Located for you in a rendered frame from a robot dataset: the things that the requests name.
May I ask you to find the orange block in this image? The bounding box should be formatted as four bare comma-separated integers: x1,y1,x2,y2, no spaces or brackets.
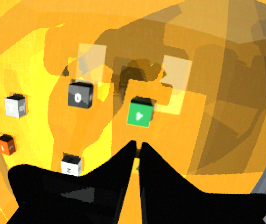
0,135,16,156

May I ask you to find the yellow digit block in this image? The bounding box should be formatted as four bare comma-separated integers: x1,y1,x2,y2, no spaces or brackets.
132,152,140,175

